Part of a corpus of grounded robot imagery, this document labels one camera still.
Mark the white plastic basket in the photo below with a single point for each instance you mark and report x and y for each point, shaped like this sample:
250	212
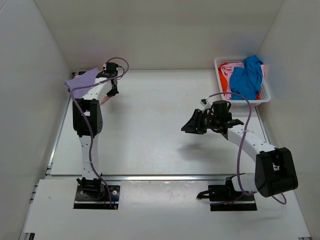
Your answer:
264	95

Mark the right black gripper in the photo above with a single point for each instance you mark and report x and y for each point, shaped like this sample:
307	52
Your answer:
194	126

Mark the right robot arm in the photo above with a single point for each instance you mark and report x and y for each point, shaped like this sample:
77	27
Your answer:
274	171

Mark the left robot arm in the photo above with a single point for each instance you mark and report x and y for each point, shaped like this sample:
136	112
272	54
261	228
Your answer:
87	122

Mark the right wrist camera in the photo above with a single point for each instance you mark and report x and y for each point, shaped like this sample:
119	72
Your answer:
205	104

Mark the orange t shirt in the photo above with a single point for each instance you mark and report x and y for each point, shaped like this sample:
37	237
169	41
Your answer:
223	80

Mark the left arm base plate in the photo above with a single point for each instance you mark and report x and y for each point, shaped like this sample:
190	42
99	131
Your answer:
85	200

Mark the blue t shirt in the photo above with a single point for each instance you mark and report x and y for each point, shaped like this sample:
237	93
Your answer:
247	80

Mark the light pink t shirt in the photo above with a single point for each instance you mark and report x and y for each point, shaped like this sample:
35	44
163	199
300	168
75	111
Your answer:
227	71

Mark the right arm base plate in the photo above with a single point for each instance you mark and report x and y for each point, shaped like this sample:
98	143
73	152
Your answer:
223	198

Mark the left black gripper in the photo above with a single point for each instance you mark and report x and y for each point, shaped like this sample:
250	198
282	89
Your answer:
112	93

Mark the folded pink t shirt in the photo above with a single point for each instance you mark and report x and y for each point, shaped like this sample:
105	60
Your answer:
98	92

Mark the purple t shirt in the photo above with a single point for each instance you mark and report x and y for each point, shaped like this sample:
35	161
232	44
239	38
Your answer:
86	80

